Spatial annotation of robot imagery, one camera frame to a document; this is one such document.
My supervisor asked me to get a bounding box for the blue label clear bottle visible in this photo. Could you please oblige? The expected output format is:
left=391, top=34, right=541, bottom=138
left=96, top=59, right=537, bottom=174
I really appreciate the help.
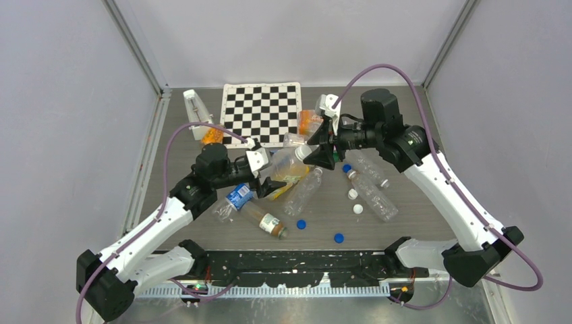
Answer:
left=212, top=184, right=254, bottom=223

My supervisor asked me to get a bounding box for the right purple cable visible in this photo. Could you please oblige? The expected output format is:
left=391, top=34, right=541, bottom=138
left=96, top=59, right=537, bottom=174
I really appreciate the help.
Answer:
left=333, top=63, right=544, bottom=292

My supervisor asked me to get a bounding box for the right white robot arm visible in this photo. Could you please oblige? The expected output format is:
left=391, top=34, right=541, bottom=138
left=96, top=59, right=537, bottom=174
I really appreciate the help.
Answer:
left=304, top=88, right=524, bottom=288

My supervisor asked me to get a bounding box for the orange label wide bottle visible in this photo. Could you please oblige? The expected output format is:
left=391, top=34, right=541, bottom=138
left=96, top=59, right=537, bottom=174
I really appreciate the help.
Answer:
left=297, top=110, right=323, bottom=137

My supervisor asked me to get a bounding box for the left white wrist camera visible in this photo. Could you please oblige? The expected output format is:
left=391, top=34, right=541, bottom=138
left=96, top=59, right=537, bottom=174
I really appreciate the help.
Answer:
left=244, top=138, right=271, bottom=179

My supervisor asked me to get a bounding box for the tall clear juice bottle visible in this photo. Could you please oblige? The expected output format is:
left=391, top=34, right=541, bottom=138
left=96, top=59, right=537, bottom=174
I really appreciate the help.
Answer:
left=269, top=147, right=309, bottom=181

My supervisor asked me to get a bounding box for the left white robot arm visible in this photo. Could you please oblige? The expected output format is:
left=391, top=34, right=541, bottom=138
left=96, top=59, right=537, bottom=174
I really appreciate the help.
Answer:
left=76, top=143, right=285, bottom=322

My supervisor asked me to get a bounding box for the clear bottle behind Pepsi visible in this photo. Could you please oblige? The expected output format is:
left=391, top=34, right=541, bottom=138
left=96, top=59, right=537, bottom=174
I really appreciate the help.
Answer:
left=283, top=133, right=309, bottom=148

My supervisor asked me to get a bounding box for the yellow label bottle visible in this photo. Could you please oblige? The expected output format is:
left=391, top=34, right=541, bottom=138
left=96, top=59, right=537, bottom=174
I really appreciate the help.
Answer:
left=266, top=177, right=302, bottom=200

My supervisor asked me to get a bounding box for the purple cable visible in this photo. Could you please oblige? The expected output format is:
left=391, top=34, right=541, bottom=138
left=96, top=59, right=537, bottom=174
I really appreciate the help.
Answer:
left=75, top=121, right=256, bottom=324
left=333, top=63, right=544, bottom=292

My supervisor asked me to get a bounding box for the small orange bottle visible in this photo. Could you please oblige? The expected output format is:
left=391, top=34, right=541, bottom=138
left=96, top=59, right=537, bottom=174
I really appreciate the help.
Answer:
left=200, top=128, right=225, bottom=146

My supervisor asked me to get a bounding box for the clear crumpled plastic bottle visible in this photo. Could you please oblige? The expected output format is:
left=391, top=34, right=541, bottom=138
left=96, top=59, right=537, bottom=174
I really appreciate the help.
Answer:
left=283, top=167, right=324, bottom=217

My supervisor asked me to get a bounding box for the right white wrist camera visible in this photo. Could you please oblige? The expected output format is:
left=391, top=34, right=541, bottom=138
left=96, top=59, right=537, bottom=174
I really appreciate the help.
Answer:
left=314, top=94, right=341, bottom=120

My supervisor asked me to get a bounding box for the black white checkerboard mat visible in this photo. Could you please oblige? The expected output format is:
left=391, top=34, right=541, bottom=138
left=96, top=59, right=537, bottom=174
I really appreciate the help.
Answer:
left=220, top=82, right=302, bottom=148

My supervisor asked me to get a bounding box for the brown coffee bottle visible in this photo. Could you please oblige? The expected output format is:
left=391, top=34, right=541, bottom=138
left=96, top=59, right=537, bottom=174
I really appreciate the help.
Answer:
left=239, top=201, right=288, bottom=240

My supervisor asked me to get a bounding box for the small white bottle cap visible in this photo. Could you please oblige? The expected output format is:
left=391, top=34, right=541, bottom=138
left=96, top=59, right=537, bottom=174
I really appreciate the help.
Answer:
left=347, top=188, right=359, bottom=200

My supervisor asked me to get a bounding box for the large white bottle cap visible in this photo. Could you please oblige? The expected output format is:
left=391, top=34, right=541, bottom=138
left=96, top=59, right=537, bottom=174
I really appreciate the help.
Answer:
left=294, top=144, right=312, bottom=162

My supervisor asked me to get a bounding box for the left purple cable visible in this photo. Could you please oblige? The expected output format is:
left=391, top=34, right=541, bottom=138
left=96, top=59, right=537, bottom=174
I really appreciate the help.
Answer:
left=75, top=121, right=256, bottom=324

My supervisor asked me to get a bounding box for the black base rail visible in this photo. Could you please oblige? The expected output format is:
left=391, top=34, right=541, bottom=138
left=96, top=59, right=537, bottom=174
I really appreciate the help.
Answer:
left=178, top=239, right=430, bottom=290

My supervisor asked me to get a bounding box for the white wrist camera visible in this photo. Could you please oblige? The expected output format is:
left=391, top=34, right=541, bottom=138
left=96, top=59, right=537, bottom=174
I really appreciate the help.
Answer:
left=244, top=138, right=271, bottom=179
left=314, top=94, right=341, bottom=120

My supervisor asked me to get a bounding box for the white metronome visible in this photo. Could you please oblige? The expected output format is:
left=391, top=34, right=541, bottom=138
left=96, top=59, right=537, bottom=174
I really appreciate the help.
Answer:
left=183, top=89, right=213, bottom=141

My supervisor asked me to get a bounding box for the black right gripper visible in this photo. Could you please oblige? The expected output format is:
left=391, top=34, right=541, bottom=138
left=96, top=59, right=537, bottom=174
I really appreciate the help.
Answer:
left=304, top=114, right=382, bottom=170

